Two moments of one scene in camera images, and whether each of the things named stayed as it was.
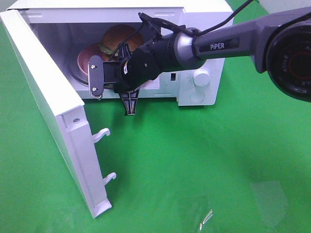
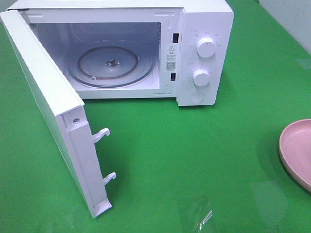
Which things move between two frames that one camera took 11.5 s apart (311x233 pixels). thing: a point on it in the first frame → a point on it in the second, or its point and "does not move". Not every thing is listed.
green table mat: (242, 165) does not move
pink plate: (85, 54) → (295, 149)
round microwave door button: (197, 96) does not move
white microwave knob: (201, 77) does not move
